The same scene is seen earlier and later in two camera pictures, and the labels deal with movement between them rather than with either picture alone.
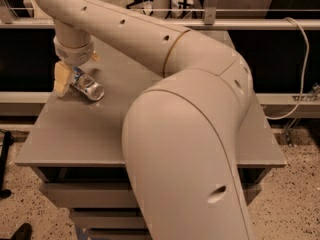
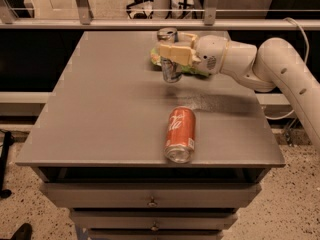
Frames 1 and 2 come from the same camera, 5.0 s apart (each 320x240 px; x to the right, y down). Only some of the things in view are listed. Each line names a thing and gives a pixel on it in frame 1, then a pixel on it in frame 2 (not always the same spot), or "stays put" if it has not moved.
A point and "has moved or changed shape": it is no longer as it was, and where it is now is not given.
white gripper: [74, 55] -> [210, 54]
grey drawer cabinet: [77, 150] stays put
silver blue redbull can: [87, 85] has moved or changed shape
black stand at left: [4, 194] stays put
